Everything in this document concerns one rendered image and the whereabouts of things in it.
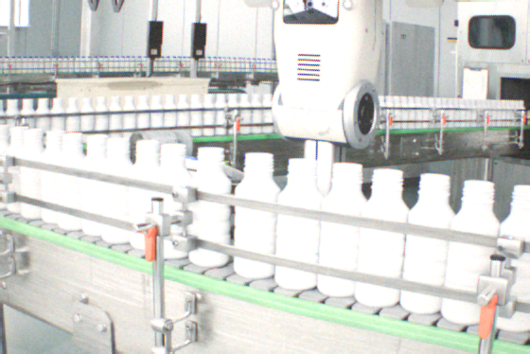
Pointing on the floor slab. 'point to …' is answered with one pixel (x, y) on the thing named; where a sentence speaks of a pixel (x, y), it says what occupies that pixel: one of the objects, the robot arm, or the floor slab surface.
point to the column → (91, 21)
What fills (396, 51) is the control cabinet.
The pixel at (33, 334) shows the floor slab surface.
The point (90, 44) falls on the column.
